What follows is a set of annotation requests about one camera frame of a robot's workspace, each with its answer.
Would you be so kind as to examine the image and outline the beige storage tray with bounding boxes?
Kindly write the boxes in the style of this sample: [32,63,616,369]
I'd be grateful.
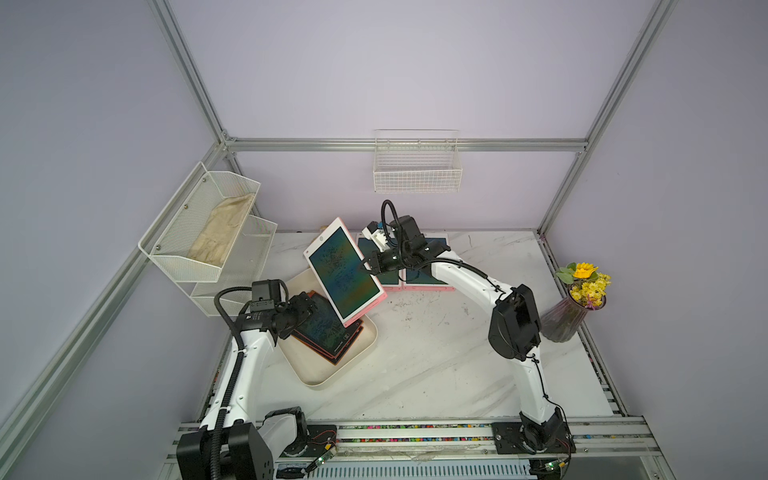
[277,268,379,388]

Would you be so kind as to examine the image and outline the aluminium frame profiles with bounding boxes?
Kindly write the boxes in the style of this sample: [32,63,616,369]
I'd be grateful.
[1,1,665,476]

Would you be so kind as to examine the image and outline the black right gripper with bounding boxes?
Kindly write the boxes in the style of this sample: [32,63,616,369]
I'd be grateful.
[357,246,413,276]

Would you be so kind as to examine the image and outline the yellow flower bouquet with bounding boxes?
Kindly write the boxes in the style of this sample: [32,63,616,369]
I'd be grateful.
[556,263,612,310]

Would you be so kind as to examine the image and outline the white mesh two-tier shelf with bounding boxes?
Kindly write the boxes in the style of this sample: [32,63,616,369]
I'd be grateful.
[138,164,278,317]

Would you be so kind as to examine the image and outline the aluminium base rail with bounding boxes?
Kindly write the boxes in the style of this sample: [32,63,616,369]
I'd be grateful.
[281,416,661,462]

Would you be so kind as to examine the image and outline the beige glove in shelf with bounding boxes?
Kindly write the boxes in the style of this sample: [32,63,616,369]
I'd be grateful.
[188,193,256,267]

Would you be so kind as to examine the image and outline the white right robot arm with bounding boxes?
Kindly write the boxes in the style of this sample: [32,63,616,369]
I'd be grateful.
[362,216,575,455]

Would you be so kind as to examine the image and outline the dark red tablet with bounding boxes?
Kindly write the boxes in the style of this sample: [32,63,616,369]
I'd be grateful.
[292,335,358,365]
[291,291,363,342]

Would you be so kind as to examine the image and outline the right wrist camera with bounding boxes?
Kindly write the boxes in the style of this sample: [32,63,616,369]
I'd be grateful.
[361,221,398,252]

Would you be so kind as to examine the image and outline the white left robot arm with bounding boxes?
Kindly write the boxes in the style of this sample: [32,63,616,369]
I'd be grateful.
[176,280,317,479]

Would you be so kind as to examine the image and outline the pink white writing tablet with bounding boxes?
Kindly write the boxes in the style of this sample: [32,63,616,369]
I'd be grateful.
[357,233,402,291]

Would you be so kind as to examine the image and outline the white wire wall basket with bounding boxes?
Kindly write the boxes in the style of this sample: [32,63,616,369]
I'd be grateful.
[373,129,463,194]

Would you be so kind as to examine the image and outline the purple glass vase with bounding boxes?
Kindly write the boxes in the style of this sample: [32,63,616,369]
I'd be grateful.
[540,296,607,343]

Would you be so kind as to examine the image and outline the dark red bottom tablet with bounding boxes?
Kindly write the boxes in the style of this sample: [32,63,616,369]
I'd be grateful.
[291,291,363,342]

